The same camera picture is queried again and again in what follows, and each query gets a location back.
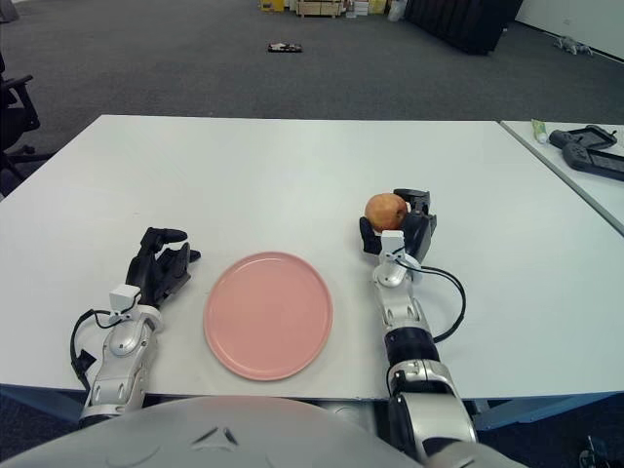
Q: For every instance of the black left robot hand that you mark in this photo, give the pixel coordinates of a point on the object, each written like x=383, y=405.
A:
x=148, y=273

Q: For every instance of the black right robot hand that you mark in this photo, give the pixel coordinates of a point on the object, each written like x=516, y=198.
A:
x=418, y=234

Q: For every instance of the red yellow apple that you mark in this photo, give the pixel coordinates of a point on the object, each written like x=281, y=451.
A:
x=385, y=209

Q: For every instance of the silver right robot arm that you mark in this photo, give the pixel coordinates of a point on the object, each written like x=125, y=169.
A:
x=429, y=390

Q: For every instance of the pink round plate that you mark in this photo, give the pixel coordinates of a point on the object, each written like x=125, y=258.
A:
x=268, y=317

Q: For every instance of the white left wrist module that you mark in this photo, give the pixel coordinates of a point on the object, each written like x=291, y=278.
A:
x=124, y=298

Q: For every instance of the green white tube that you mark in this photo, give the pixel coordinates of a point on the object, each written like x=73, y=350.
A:
x=538, y=130

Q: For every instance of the grey robot torso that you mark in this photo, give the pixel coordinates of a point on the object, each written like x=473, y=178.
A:
x=195, y=434

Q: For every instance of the black handheld controller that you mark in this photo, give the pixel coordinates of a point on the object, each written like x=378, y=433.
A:
x=563, y=138

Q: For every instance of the black controller with screen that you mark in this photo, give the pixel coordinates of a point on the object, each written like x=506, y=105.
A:
x=582, y=161

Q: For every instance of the black office chair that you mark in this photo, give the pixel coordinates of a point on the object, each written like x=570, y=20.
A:
x=12, y=117

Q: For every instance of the black curtain partition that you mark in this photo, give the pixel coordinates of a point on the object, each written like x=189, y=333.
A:
x=460, y=24

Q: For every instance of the white plastic bag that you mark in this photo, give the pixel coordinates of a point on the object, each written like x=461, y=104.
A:
x=395, y=12

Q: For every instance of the black flat tray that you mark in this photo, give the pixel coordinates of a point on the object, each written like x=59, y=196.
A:
x=285, y=48

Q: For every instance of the stack of cardboard boxes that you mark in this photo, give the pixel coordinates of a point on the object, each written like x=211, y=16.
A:
x=365, y=8

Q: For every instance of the small grey robot dog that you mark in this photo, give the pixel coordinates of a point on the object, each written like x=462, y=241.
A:
x=573, y=46

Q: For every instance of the wooden crate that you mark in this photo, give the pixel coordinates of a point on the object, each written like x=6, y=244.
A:
x=317, y=9

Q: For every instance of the yellow box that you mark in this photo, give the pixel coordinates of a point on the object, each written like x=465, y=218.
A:
x=271, y=6

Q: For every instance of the black floor equipment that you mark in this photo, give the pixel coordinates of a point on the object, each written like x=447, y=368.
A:
x=591, y=456

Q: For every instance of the grey bin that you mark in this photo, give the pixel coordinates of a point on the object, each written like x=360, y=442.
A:
x=7, y=10

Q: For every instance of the blue table frame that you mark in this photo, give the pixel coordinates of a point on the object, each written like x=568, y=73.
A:
x=536, y=407

